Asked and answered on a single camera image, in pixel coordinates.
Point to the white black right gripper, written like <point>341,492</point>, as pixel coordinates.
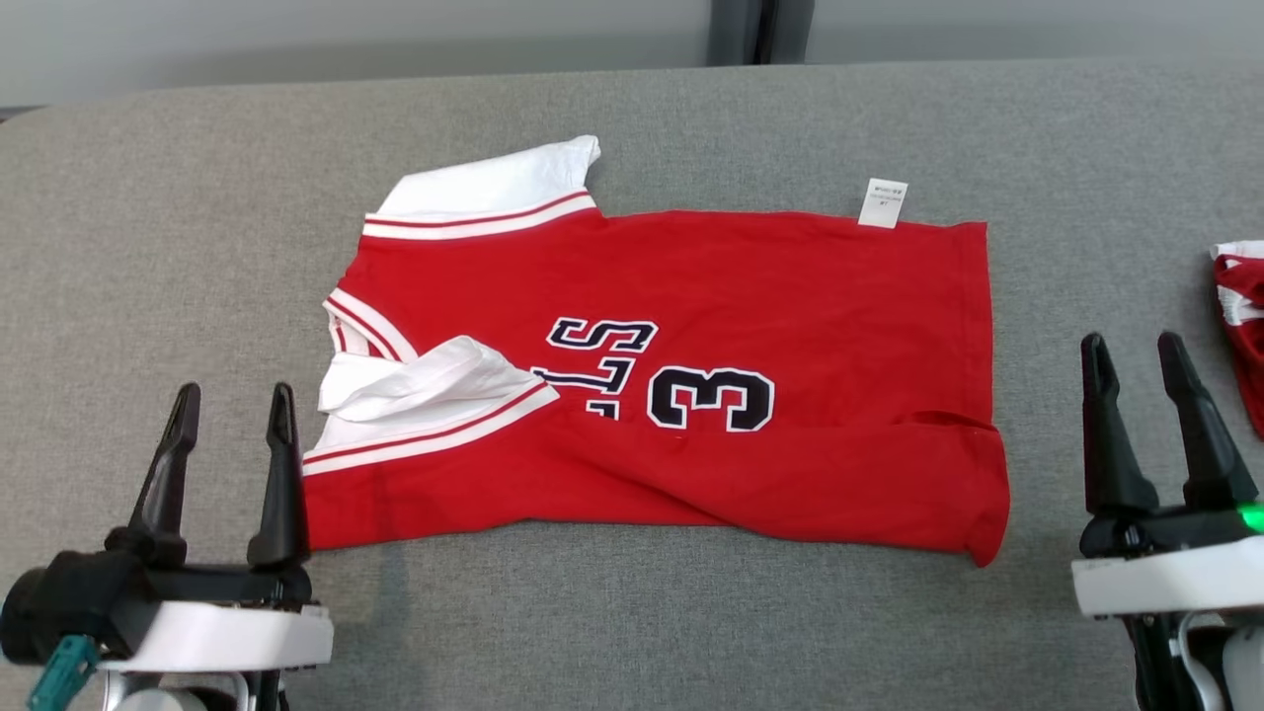
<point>1165,578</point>

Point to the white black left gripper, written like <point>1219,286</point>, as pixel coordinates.
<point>227,632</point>

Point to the red shorts with white stripe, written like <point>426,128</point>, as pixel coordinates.
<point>1246,326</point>

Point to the red white numbered jersey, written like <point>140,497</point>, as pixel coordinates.
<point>790,296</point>

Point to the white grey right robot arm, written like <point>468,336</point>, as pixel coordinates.
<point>1239,671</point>

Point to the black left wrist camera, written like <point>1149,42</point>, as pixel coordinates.
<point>69,602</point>

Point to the grey partition post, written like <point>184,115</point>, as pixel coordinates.
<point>792,30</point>
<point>736,30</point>

